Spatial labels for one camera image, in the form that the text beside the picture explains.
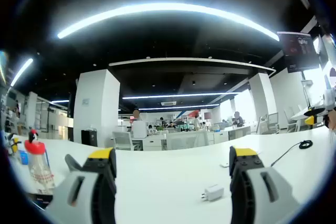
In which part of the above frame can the black flat packet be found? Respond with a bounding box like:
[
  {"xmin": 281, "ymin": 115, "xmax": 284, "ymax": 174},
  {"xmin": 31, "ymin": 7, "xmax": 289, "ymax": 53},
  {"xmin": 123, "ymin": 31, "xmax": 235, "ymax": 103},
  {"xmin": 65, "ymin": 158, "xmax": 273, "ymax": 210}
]
[{"xmin": 26, "ymin": 192, "xmax": 55, "ymax": 210}]

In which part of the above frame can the white charger adapter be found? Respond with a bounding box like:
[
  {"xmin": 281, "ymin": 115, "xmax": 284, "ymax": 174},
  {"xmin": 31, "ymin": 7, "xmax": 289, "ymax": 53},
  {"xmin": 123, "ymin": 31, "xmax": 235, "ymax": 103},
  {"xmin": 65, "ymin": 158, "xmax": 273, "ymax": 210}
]
[{"xmin": 201, "ymin": 184, "xmax": 225, "ymax": 202}]

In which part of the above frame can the short ceiling light strip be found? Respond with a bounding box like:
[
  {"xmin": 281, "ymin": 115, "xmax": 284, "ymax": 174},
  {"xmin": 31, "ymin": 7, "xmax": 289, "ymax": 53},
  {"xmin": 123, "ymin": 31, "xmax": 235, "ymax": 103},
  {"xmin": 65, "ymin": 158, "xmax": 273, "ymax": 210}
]
[{"xmin": 9, "ymin": 58, "xmax": 34, "ymax": 87}]

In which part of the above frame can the white desk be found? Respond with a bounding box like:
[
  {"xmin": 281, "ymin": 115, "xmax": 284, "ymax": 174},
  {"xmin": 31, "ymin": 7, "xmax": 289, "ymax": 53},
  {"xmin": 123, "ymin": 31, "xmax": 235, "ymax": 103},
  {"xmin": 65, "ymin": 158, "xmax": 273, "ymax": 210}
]
[{"xmin": 5, "ymin": 126, "xmax": 334, "ymax": 224}]

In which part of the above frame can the white side table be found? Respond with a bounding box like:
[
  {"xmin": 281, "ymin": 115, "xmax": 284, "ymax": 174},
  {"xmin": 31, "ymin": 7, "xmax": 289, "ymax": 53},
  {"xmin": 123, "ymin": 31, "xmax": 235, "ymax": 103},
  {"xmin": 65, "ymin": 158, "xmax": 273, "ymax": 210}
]
[{"xmin": 290, "ymin": 105, "xmax": 326, "ymax": 122}]

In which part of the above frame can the white stand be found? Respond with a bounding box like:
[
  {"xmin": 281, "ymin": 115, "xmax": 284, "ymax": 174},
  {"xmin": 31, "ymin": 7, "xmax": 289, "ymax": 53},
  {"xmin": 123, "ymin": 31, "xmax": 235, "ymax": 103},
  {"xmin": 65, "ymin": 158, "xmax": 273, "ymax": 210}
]
[{"xmin": 300, "ymin": 79, "xmax": 314, "ymax": 109}]

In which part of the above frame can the black white yellow toy figure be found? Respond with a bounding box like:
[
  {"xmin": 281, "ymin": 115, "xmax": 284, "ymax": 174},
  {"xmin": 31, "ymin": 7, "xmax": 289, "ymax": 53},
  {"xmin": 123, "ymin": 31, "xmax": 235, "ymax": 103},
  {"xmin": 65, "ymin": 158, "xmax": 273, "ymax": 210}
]
[{"xmin": 5, "ymin": 133, "xmax": 22, "ymax": 156}]

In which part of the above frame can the person's right hand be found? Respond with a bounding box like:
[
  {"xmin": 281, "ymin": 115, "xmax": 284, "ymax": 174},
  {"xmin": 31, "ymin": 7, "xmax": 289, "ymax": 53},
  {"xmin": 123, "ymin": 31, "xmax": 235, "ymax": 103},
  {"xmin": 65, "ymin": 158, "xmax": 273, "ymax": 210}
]
[{"xmin": 328, "ymin": 108, "xmax": 336, "ymax": 130}]

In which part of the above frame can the long curved ceiling light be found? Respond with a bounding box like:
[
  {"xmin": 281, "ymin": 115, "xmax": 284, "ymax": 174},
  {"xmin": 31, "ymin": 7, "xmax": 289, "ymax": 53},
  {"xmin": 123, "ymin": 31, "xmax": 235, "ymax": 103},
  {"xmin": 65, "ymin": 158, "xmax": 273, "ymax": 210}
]
[{"xmin": 57, "ymin": 3, "xmax": 280, "ymax": 41}]

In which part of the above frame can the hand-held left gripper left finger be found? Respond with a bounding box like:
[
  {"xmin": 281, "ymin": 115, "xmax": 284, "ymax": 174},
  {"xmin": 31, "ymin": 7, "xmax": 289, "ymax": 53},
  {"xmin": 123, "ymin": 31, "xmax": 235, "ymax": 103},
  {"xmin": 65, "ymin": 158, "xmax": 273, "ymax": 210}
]
[{"xmin": 46, "ymin": 147, "xmax": 118, "ymax": 224}]

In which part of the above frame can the black Type-C cable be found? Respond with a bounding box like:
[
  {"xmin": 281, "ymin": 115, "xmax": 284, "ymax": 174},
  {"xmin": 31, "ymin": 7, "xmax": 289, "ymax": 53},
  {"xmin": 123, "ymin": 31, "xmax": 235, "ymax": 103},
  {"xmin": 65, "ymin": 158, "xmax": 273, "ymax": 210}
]
[{"xmin": 270, "ymin": 140, "xmax": 313, "ymax": 167}]

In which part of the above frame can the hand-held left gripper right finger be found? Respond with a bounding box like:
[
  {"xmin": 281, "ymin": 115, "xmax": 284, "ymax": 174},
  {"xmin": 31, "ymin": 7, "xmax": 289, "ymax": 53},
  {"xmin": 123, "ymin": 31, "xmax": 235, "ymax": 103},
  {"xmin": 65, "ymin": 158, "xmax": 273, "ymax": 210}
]
[{"xmin": 228, "ymin": 145, "xmax": 301, "ymax": 224}]

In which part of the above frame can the small blue box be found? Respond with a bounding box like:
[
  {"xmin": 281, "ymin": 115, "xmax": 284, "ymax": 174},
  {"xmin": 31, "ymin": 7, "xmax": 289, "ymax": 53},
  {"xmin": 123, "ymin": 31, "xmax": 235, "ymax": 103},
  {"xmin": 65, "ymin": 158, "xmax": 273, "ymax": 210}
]
[{"xmin": 18, "ymin": 150, "xmax": 29, "ymax": 166}]

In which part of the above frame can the long thin ceiling light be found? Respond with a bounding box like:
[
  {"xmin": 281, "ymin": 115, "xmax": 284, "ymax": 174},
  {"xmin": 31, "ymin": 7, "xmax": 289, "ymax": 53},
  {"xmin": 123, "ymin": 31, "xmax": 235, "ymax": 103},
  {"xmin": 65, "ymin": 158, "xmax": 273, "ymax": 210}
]
[
  {"xmin": 138, "ymin": 104, "xmax": 220, "ymax": 111},
  {"xmin": 122, "ymin": 92, "xmax": 242, "ymax": 100}
]

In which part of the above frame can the white office chair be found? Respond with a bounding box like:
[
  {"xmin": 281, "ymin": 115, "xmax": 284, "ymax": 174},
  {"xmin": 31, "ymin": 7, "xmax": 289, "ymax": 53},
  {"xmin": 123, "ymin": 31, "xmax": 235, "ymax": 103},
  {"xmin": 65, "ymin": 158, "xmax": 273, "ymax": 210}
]
[
  {"xmin": 283, "ymin": 107, "xmax": 299, "ymax": 133},
  {"xmin": 112, "ymin": 131, "xmax": 141, "ymax": 151},
  {"xmin": 258, "ymin": 112, "xmax": 279, "ymax": 134}
]

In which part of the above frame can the clear bottle with red cap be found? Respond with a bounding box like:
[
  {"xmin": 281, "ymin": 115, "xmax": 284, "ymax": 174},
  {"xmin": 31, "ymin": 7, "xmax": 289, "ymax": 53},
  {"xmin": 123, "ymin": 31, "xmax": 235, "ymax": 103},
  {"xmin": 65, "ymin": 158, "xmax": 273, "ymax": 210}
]
[{"xmin": 25, "ymin": 129, "xmax": 56, "ymax": 195}]

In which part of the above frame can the black cabinet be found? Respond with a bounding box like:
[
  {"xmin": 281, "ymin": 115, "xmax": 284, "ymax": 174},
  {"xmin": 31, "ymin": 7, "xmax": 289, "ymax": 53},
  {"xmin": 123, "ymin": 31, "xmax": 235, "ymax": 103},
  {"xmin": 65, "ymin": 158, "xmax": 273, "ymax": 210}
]
[{"xmin": 80, "ymin": 129, "xmax": 98, "ymax": 147}]

